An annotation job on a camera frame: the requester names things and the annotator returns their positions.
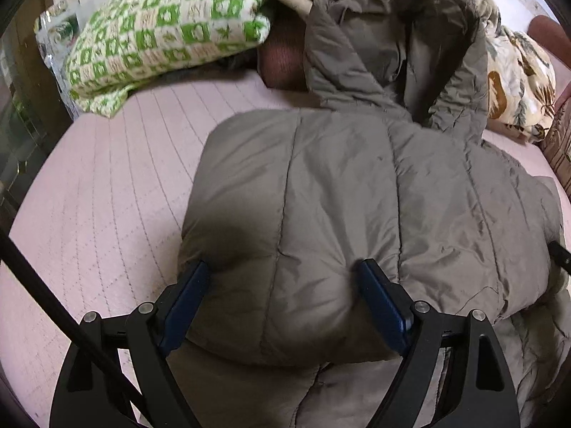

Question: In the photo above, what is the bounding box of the clear plastic bag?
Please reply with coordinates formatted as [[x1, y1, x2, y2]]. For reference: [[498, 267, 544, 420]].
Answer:
[[35, 0, 90, 121]]

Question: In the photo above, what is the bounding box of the grey-brown quilted puffer jacket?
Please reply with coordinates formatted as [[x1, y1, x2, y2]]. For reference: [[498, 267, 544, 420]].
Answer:
[[172, 0, 571, 428]]

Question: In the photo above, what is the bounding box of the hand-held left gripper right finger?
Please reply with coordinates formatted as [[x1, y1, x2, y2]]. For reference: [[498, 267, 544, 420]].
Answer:
[[356, 259, 522, 428]]

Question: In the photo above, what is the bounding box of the beige leaf-print blanket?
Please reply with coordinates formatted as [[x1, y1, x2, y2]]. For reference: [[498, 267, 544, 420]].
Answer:
[[214, 0, 557, 143]]

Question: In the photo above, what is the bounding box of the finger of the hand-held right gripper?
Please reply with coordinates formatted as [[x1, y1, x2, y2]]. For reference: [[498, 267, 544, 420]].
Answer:
[[548, 241, 571, 275]]

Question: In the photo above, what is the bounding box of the wooden stained-glass door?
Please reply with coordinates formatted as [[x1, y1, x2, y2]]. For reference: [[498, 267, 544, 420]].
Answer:
[[0, 0, 63, 215]]

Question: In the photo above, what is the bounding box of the green checked blanket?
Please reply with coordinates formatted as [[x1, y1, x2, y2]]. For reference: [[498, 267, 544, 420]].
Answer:
[[65, 0, 272, 119]]

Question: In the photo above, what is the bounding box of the striped cushion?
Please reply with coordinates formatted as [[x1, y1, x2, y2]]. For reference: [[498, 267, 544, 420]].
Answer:
[[540, 98, 571, 183]]

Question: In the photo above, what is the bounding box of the brown cloth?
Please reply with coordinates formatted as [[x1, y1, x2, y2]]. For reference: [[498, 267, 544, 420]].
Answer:
[[256, 18, 313, 94]]

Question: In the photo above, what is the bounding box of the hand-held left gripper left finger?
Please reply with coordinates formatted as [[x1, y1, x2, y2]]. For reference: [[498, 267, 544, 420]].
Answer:
[[49, 259, 211, 428]]

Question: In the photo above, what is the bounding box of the black strap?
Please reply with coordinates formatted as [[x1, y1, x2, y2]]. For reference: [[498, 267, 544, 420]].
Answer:
[[0, 232, 150, 428]]

